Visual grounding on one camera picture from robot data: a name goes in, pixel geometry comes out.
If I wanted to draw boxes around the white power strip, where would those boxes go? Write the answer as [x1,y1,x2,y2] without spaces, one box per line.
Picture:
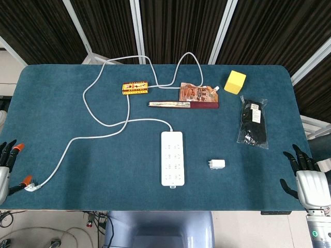
[160,131,185,189]

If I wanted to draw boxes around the teal table cloth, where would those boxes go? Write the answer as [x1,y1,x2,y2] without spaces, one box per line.
[0,64,324,211]

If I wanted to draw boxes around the white screen frame post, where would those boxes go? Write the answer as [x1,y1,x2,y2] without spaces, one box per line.
[291,36,331,86]
[208,0,240,65]
[0,35,28,67]
[62,0,98,59]
[129,0,147,65]

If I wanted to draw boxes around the orange spouted sauce pouch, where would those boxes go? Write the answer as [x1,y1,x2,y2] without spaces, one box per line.
[178,82,220,103]

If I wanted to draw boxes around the black floor cable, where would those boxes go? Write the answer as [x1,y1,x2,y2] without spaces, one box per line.
[0,210,26,228]

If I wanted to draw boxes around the dark grey chair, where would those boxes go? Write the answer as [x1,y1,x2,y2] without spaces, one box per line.
[307,138,331,173]

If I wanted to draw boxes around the blue grey robot torso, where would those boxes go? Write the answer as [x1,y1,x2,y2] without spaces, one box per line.
[103,210,215,248]

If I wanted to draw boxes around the small yellow red box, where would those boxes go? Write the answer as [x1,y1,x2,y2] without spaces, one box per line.
[122,81,149,96]

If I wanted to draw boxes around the white screen base foot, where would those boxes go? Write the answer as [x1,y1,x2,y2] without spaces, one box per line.
[81,53,125,65]

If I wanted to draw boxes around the grey power strip cable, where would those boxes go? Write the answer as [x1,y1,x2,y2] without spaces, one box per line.
[24,52,204,192]

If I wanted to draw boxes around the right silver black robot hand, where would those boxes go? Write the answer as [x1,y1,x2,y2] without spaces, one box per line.
[279,144,331,210]

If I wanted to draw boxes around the white floor cable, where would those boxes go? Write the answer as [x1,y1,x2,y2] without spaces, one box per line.
[0,226,91,248]

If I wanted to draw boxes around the yellow sponge cube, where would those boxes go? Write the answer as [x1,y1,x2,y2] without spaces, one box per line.
[223,70,247,96]

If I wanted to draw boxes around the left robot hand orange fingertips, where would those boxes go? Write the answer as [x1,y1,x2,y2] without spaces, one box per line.
[0,139,34,205]

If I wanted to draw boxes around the black socks in plastic bag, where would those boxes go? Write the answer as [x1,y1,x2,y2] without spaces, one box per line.
[236,95,269,150]

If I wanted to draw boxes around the white plug adapter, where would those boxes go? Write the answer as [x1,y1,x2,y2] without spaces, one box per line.
[207,159,226,171]

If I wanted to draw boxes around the white metal rack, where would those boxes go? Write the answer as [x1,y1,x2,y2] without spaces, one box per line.
[301,115,331,140]

